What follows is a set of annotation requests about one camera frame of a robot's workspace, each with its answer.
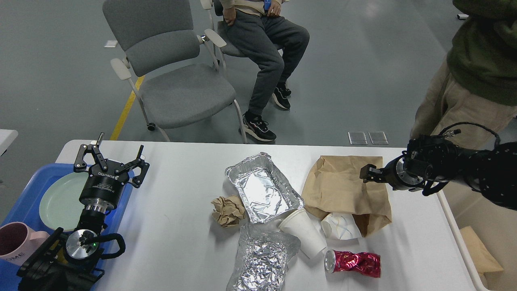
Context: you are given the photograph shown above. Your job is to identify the standing person green hoodie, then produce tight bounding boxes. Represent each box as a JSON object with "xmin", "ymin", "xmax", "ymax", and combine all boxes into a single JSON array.
[{"xmin": 410, "ymin": 0, "xmax": 517, "ymax": 149}]

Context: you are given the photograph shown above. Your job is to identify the crushed white paper cup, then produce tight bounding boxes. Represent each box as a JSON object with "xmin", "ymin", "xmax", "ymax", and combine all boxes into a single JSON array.
[{"xmin": 321, "ymin": 212, "xmax": 362, "ymax": 240}]

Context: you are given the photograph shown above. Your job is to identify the beige plastic bin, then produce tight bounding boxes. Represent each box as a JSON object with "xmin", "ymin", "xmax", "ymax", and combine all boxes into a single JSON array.
[{"xmin": 438, "ymin": 183, "xmax": 517, "ymax": 291}]

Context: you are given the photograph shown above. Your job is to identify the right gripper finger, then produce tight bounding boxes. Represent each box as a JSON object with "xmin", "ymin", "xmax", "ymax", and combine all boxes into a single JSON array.
[{"xmin": 359, "ymin": 164, "xmax": 388, "ymax": 183}]

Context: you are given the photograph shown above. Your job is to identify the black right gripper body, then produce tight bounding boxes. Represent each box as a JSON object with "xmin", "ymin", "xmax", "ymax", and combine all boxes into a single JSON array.
[{"xmin": 384, "ymin": 156, "xmax": 422, "ymax": 191}]

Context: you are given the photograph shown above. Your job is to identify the light green plate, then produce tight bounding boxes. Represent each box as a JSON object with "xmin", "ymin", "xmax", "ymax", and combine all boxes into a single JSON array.
[{"xmin": 39, "ymin": 173, "xmax": 88, "ymax": 232}]

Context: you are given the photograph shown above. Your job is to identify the brown paper bag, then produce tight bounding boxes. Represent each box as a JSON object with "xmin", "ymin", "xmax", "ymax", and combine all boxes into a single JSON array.
[{"xmin": 302, "ymin": 156, "xmax": 393, "ymax": 237}]

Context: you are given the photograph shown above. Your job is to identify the pink mug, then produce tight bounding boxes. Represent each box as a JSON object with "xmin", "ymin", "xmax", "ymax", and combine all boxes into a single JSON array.
[{"xmin": 0, "ymin": 222, "xmax": 50, "ymax": 266}]

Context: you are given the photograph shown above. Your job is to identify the aluminium foil tray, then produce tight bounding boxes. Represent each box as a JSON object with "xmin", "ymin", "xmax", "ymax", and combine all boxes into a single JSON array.
[{"xmin": 225, "ymin": 152, "xmax": 305, "ymax": 224}]

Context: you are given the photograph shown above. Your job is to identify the crumpled aluminium foil sheet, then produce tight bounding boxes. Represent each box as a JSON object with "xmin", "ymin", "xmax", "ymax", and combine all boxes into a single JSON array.
[{"xmin": 226, "ymin": 224, "xmax": 301, "ymax": 291}]

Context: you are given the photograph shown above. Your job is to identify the brown paper in bin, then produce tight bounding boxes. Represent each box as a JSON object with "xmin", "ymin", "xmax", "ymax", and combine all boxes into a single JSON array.
[{"xmin": 460, "ymin": 226, "xmax": 504, "ymax": 275}]

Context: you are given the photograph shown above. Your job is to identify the metal floor plates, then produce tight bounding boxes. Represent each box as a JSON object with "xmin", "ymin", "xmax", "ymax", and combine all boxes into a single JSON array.
[{"xmin": 347, "ymin": 131, "xmax": 389, "ymax": 146}]

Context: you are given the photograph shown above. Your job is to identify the crushed red can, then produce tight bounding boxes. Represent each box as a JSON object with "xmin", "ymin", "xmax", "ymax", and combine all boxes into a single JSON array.
[{"xmin": 324, "ymin": 250, "xmax": 382, "ymax": 278}]

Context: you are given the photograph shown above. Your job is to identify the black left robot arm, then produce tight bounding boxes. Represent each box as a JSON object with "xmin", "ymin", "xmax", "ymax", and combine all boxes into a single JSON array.
[{"xmin": 17, "ymin": 133, "xmax": 150, "ymax": 291}]

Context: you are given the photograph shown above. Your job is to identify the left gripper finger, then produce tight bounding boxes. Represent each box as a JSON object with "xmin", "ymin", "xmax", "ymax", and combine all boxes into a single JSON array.
[
  {"xmin": 118, "ymin": 145, "xmax": 150, "ymax": 188},
  {"xmin": 73, "ymin": 132, "xmax": 109, "ymax": 175}
]

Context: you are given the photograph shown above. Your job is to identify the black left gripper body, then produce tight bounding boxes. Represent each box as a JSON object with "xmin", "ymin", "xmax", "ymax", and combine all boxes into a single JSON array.
[{"xmin": 79, "ymin": 172, "xmax": 129, "ymax": 210}]

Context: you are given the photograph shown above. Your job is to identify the seated person grey trousers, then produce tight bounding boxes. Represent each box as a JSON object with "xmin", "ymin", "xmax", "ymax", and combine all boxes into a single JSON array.
[{"xmin": 218, "ymin": 0, "xmax": 311, "ymax": 143}]

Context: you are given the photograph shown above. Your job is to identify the empty grey chair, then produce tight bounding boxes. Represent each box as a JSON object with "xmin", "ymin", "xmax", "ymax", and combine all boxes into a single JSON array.
[{"xmin": 102, "ymin": 0, "xmax": 247, "ymax": 143}]

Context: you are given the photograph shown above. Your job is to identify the crumpled brown paper ball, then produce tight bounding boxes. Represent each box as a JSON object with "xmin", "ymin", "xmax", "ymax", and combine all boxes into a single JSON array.
[{"xmin": 211, "ymin": 195, "xmax": 246, "ymax": 228}]

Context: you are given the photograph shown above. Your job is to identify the occupied grey chair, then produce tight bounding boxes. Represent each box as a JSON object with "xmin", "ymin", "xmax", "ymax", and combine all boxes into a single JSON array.
[{"xmin": 200, "ymin": 0, "xmax": 283, "ymax": 77}]

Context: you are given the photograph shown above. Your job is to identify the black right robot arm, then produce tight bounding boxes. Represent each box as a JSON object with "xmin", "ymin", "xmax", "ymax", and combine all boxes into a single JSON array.
[{"xmin": 359, "ymin": 123, "xmax": 517, "ymax": 210}]

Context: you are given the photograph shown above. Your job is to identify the white side table corner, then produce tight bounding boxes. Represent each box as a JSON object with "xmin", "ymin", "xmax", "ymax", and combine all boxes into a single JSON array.
[{"xmin": 0, "ymin": 129, "xmax": 19, "ymax": 156}]

